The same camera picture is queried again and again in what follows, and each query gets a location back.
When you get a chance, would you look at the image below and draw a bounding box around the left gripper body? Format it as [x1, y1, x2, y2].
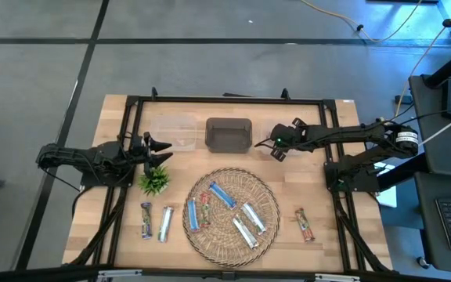
[129, 132, 154, 179]

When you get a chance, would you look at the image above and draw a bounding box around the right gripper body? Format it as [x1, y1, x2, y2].
[269, 116, 313, 163]

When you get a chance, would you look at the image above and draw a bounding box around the blue granola bar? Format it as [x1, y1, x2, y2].
[186, 197, 201, 233]
[208, 180, 238, 211]

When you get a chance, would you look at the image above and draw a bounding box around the red green granola bar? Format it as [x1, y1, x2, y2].
[294, 207, 316, 243]
[199, 191, 212, 229]

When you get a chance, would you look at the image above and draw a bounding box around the purple granola bar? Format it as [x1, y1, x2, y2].
[140, 201, 153, 240]

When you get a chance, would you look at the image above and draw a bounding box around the white green granola bar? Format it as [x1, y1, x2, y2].
[157, 206, 175, 244]
[231, 215, 260, 250]
[240, 201, 268, 237]

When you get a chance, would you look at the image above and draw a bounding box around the small green artificial plant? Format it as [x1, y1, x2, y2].
[137, 164, 171, 197]

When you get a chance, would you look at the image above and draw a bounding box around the dark grey plastic bin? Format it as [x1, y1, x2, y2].
[204, 117, 253, 154]

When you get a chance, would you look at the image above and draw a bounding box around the round woven wicker tray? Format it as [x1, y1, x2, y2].
[181, 167, 281, 269]

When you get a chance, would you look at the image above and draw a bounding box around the black desk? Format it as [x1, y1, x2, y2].
[413, 172, 451, 272]
[408, 74, 451, 173]

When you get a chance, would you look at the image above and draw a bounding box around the black stand pole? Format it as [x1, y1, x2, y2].
[424, 49, 451, 88]

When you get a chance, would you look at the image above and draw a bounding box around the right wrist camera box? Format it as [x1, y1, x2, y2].
[271, 132, 289, 149]

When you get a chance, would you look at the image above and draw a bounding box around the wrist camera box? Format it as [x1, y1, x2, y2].
[271, 132, 289, 149]
[129, 133, 145, 153]

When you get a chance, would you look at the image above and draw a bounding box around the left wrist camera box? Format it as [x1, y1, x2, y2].
[129, 133, 145, 153]

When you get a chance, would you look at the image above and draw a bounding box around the black aluminium table frame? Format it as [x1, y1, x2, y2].
[68, 86, 391, 275]

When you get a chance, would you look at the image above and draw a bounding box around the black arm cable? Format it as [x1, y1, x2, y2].
[45, 167, 89, 220]

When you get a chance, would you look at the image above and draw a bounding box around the yellow cable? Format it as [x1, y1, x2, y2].
[394, 2, 451, 118]
[299, 0, 423, 43]

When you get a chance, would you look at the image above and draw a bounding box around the black rail with silver brackets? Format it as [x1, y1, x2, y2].
[0, 264, 451, 282]

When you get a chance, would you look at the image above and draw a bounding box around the white cable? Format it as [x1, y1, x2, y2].
[419, 116, 451, 146]

